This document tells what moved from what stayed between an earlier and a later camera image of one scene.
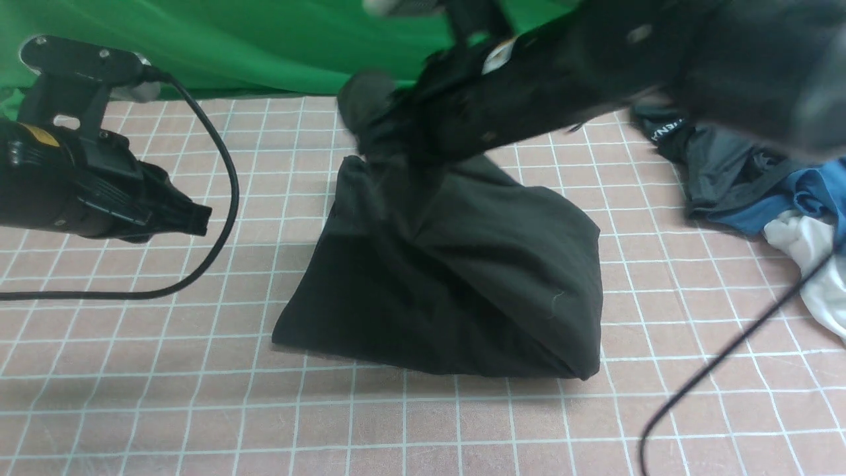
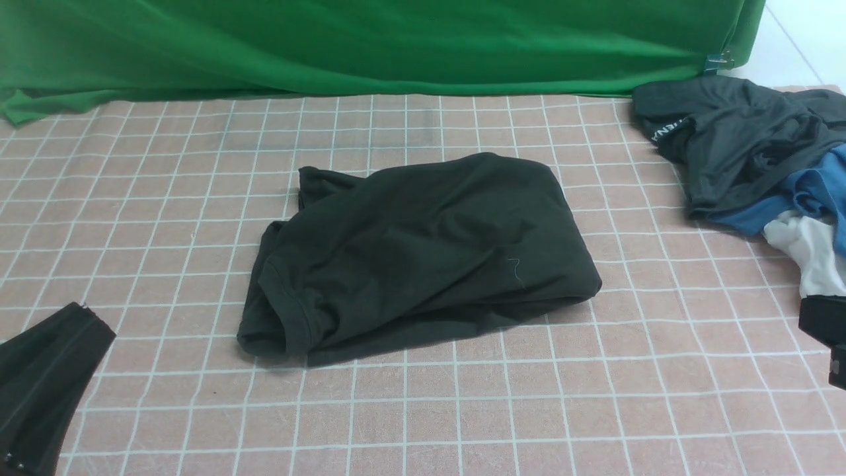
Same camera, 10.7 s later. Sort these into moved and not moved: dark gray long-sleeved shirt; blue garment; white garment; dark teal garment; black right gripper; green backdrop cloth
Moved: dark gray long-sleeved shirt; black right gripper
Not moved: dark teal garment; white garment; green backdrop cloth; blue garment
